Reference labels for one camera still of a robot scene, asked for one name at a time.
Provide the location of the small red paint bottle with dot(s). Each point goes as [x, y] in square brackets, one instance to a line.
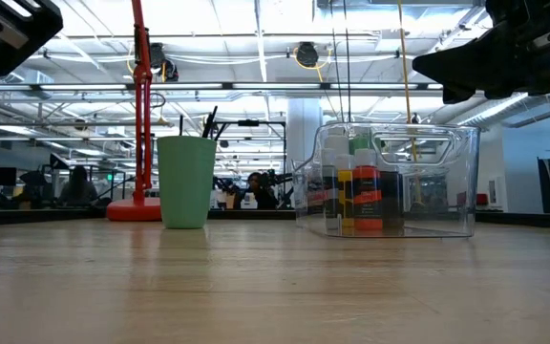
[366, 220]

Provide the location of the person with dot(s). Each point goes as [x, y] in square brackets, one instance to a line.
[78, 188]
[258, 193]

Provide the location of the clear plastic bin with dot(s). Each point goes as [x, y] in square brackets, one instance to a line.
[437, 191]

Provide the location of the small grey paint bottle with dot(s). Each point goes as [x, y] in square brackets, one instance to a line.
[330, 191]

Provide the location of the black gantry frame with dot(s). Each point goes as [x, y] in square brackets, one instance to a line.
[248, 122]

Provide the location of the small brown paint bottle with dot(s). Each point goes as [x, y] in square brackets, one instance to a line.
[392, 196]

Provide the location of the green plastic cup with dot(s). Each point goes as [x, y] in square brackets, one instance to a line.
[186, 181]

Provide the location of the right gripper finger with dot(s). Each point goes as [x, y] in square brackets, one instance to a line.
[452, 94]
[471, 64]

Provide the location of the small yellow paint bottle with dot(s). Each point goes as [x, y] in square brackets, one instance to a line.
[345, 200]

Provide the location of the red desk lamp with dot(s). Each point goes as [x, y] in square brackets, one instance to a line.
[134, 210]

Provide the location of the large white paint bottle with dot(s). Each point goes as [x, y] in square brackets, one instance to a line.
[337, 143]

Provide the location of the large green paint bottle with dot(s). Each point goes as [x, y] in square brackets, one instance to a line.
[358, 144]

